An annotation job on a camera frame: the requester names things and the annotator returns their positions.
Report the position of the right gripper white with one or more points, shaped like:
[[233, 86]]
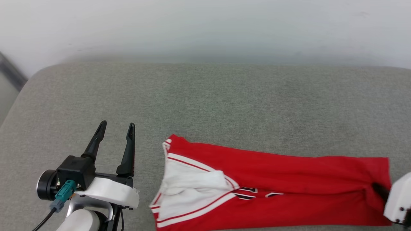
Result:
[[399, 199]]

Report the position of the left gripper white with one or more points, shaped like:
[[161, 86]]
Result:
[[112, 192]]

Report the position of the red and white basketball jersey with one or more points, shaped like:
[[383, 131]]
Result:
[[273, 179]]

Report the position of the dark grey skirting strip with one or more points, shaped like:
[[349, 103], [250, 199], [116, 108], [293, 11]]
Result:
[[13, 74]]

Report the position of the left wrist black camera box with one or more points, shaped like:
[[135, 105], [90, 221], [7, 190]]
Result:
[[77, 170]]

